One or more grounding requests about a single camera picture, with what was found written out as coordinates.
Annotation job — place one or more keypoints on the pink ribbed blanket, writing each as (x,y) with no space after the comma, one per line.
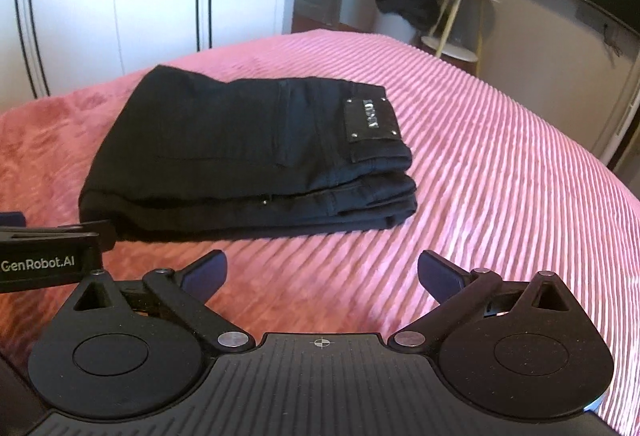
(500,176)

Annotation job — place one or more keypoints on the black clothing pile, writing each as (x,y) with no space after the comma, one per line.
(407,3)

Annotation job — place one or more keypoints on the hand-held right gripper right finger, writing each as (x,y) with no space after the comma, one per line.
(440,276)

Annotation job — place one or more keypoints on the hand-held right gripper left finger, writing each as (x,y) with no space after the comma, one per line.
(205,277)

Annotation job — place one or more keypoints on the black pants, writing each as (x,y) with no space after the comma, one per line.
(225,150)

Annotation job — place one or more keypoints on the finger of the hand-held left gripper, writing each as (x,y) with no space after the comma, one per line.
(75,233)

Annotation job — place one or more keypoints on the white laundry basket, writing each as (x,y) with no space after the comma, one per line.
(392,26)

